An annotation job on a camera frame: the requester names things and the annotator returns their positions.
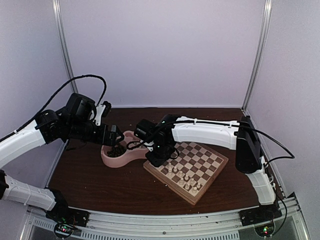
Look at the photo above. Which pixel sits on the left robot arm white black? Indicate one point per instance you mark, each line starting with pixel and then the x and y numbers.
pixel 42 130

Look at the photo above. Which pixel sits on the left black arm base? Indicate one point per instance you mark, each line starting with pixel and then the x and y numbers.
pixel 67 222

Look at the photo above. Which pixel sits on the dark chess pieces pile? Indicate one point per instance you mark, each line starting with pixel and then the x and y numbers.
pixel 116 151

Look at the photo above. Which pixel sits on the left aluminium frame post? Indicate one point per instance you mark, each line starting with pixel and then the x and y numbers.
pixel 62 38

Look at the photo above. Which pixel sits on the front aluminium rail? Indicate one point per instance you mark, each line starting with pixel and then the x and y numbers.
pixel 224 225

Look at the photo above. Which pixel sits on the right aluminium frame post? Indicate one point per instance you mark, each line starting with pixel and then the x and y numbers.
pixel 264 30

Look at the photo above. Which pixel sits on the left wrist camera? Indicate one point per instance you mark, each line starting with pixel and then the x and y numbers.
pixel 102 111

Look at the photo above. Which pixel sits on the aluminium frame post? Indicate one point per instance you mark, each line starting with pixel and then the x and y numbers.
pixel 62 38
pixel 264 30

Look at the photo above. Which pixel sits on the pink double bowl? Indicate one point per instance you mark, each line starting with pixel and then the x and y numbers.
pixel 127 156

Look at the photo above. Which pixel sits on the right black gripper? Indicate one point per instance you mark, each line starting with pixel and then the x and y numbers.
pixel 157 161

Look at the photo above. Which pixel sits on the wooden chess board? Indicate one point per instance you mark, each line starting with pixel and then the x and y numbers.
pixel 196 160

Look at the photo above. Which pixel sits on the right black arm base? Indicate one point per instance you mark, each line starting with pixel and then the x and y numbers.
pixel 262 219

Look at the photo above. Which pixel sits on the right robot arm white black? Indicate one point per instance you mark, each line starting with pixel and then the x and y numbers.
pixel 240 136

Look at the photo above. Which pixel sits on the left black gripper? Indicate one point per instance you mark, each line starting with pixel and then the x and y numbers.
pixel 101 139

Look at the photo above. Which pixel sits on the light chess piece tall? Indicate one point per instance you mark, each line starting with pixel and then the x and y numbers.
pixel 170 169

